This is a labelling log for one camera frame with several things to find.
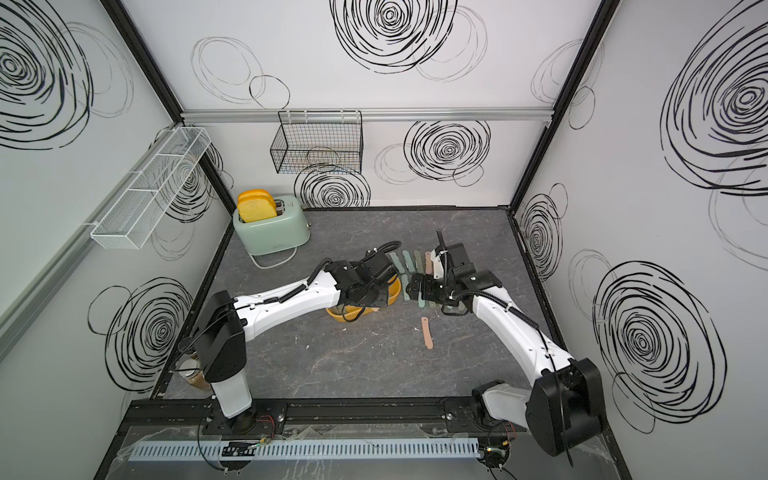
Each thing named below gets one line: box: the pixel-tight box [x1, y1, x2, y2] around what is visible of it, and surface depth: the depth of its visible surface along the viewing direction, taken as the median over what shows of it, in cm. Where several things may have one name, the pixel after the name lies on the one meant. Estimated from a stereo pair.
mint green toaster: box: [232, 194, 311, 255], surface depth 101 cm
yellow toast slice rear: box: [238, 189, 275, 206], surface depth 96 cm
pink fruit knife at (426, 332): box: [421, 316, 433, 350], surface depth 89 cm
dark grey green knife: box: [414, 250, 425, 275], surface depth 107 cm
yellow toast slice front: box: [238, 196, 278, 223], surface depth 96 cm
